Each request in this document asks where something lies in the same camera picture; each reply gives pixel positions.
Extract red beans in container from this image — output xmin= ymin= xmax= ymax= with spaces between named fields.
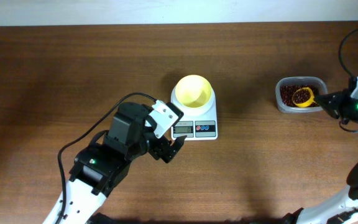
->
xmin=280 ymin=85 xmax=319 ymax=108

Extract yellow plastic bowl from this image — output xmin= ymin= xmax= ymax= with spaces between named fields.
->
xmin=174 ymin=75 xmax=213 ymax=108

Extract white digital kitchen scale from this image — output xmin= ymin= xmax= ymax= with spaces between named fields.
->
xmin=171 ymin=87 xmax=218 ymax=141

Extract red beans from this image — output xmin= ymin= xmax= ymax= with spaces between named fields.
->
xmin=292 ymin=89 xmax=311 ymax=104
xmin=280 ymin=85 xmax=319 ymax=108

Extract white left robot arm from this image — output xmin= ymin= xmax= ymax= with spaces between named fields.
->
xmin=44 ymin=100 xmax=185 ymax=223

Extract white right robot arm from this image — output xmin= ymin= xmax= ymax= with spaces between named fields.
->
xmin=281 ymin=90 xmax=358 ymax=224

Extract yellow measuring scoop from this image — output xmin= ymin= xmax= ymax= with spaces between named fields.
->
xmin=291 ymin=87 xmax=314 ymax=108

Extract clear plastic container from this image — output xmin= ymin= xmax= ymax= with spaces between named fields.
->
xmin=275 ymin=77 xmax=328 ymax=113

